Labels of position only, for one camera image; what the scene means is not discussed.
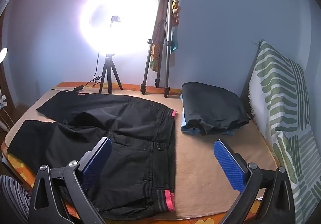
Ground white cable with clip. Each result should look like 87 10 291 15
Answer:
0 93 12 134

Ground person's striped garment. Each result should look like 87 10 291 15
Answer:
0 175 32 224

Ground black cable with inline switch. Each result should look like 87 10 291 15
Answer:
50 51 104 92

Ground orange bed sheet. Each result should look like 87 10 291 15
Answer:
1 82 264 224

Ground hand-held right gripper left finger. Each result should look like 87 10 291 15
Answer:
28 137 112 224

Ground dark folded garment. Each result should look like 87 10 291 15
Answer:
181 82 251 135

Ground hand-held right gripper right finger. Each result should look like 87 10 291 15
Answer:
214 139 296 224

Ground colourful patterned cloth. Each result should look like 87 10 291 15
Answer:
150 0 180 73

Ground black pants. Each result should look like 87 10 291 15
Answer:
7 90 177 221

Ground ring light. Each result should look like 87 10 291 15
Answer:
80 0 161 64

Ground small black tripod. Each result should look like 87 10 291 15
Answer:
99 53 123 94

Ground green striped white pillow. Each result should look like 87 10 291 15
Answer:
248 39 319 224

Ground large silver tripod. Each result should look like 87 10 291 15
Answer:
140 0 181 98

